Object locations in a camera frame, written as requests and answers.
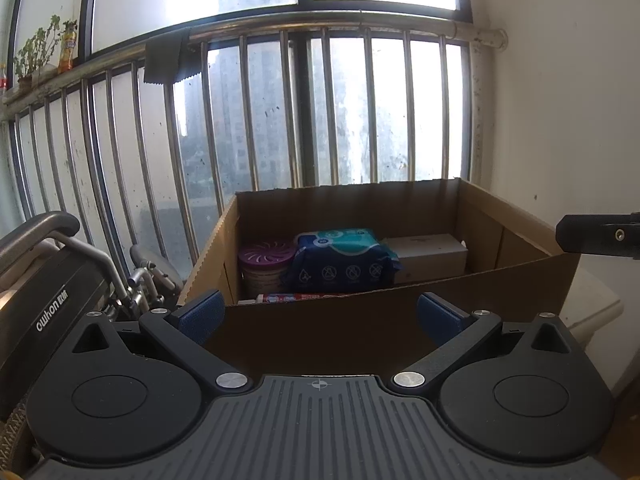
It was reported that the blue wet wipes pack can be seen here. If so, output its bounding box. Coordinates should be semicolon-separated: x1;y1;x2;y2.
292;228;403;293

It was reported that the metal window railing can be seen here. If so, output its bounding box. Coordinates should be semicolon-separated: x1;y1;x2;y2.
0;10;508;281

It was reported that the white carton box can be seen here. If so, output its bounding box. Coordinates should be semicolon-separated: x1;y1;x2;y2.
382;232;469;283

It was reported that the brown cardboard box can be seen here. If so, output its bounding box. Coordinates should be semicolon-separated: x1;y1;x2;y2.
177;177;583;378

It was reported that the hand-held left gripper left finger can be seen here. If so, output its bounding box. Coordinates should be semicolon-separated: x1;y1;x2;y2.
70;289;251;391

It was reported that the green potted plant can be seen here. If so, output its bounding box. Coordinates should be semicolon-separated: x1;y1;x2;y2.
14;15;78;92

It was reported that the orange drink bottle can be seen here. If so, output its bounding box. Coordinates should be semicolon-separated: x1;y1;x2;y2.
58;27;78;73

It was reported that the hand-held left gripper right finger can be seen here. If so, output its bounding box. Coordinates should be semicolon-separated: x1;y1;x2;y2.
390;291;581;390

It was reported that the dark cloth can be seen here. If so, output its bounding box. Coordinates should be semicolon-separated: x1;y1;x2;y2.
143;27;198;85

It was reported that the purple-lid air freshener jar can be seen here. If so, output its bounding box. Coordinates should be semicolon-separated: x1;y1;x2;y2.
237;241;298;301

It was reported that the grey wheelchair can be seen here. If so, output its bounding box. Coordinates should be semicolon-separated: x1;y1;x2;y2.
0;211;185;476

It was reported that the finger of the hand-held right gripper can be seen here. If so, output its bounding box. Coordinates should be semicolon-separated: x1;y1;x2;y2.
556;211;640;261

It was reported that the red white tube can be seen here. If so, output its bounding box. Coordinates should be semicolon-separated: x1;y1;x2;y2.
237;292;346;307

